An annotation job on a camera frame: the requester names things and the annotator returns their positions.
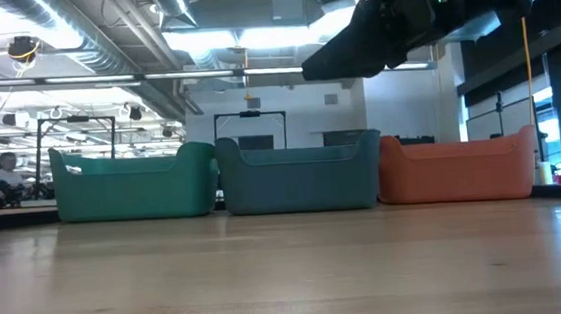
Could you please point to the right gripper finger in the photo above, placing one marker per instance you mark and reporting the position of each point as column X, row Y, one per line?
column 347, row 51

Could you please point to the blue-grey plastic bin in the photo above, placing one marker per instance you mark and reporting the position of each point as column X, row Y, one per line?
column 302, row 180

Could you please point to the black tripod stand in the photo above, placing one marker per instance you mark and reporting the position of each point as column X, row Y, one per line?
column 499, row 109

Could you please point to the ceiling light tube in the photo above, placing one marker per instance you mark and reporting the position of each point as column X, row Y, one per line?
column 194, row 74

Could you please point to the orange plastic bin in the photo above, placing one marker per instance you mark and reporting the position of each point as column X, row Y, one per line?
column 452, row 173

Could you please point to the white cup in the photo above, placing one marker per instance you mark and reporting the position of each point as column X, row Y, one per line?
column 545, row 172

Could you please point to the green plastic bin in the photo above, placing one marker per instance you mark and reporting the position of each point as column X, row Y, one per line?
column 137, row 188

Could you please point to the person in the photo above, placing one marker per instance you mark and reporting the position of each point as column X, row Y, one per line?
column 6, row 173

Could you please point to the black frame stand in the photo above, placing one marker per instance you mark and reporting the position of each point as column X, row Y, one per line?
column 77, row 119
column 249, row 113

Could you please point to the round silver ventilation duct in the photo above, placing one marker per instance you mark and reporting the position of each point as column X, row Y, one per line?
column 170, row 5

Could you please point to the black aluminium table frame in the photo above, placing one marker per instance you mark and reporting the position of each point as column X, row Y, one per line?
column 9, row 221

